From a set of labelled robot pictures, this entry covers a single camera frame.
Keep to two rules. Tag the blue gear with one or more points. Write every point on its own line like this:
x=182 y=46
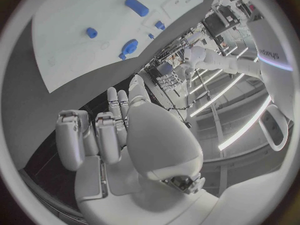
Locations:
x=129 y=47

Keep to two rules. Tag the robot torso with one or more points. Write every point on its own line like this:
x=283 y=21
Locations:
x=274 y=46

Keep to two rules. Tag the white task board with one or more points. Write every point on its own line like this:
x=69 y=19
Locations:
x=70 y=31

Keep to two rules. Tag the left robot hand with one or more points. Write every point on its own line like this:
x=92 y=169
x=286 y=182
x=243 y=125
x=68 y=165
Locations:
x=189 y=76

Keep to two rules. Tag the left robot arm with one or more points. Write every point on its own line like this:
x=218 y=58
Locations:
x=222 y=62

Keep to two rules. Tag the blue long cylinder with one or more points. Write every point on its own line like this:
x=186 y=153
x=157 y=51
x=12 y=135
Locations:
x=137 y=6

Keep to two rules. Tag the blue plug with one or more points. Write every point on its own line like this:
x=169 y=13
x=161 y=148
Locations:
x=159 y=25

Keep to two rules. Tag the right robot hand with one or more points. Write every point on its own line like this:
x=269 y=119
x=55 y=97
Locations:
x=161 y=144

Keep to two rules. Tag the workshop rack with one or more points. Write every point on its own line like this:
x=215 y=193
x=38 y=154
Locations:
x=220 y=20

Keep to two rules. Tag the blue short cylinder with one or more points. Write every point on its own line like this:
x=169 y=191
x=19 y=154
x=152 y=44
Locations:
x=91 y=32

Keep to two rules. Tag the small blue peg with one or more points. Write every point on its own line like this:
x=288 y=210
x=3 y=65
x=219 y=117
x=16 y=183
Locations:
x=151 y=35

